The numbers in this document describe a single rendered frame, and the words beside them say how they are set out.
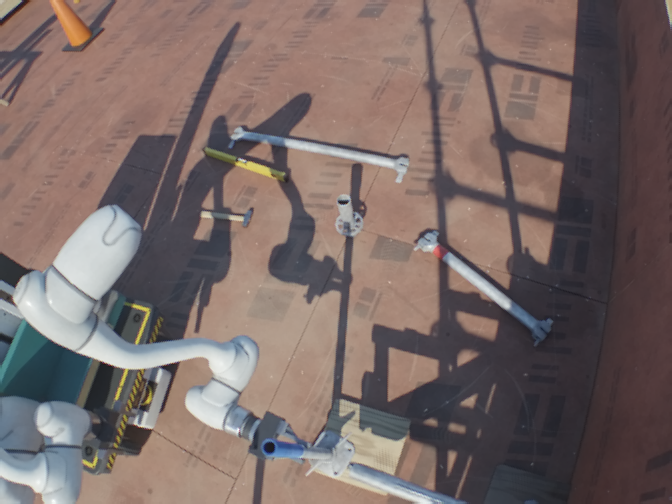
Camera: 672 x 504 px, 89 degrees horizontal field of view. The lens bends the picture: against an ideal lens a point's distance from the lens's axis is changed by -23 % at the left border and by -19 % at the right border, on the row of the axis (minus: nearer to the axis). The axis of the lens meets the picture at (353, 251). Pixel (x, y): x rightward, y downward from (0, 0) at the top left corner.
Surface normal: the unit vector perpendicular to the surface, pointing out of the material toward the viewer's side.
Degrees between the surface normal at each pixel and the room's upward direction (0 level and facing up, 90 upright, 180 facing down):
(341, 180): 0
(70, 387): 0
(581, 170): 0
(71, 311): 73
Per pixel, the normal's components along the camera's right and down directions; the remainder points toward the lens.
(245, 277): -0.12, -0.47
